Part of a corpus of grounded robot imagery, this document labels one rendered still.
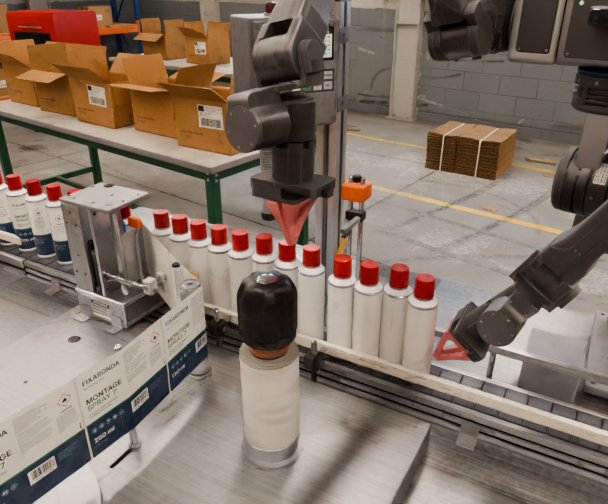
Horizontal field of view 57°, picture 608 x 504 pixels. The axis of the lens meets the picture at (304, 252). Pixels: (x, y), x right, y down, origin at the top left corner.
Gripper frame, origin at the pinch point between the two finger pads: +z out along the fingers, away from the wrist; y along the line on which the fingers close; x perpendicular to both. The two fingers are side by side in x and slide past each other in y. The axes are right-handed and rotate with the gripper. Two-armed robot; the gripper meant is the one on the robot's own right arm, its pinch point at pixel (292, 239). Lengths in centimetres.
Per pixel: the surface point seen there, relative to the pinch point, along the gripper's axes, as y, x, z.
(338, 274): -0.8, 17.4, 13.3
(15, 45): -326, 183, 2
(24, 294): -82, 8, 37
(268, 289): 3.0, -10.6, 2.5
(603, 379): 44, 24, 23
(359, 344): 4.4, 17.1, 26.1
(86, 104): -228, 153, 26
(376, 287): 6.2, 18.5, 14.4
